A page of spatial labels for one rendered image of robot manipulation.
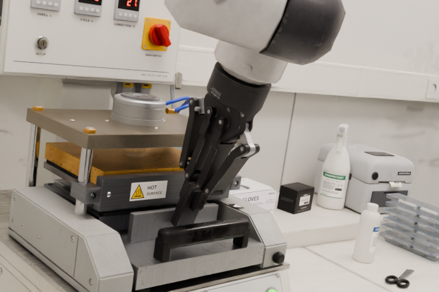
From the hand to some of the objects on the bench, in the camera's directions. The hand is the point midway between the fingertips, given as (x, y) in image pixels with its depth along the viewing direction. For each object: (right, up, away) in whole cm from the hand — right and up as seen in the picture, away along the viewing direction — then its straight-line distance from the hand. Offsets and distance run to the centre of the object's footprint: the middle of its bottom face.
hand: (189, 204), depth 84 cm
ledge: (+23, -17, +89) cm, 94 cm away
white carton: (+6, -12, +77) cm, 78 cm away
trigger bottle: (+37, -13, +98) cm, 106 cm away
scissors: (+47, -25, +61) cm, 81 cm away
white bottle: (+40, -23, +70) cm, 83 cm away
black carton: (+25, -13, +90) cm, 94 cm away
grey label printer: (+47, -13, +107) cm, 118 cm away
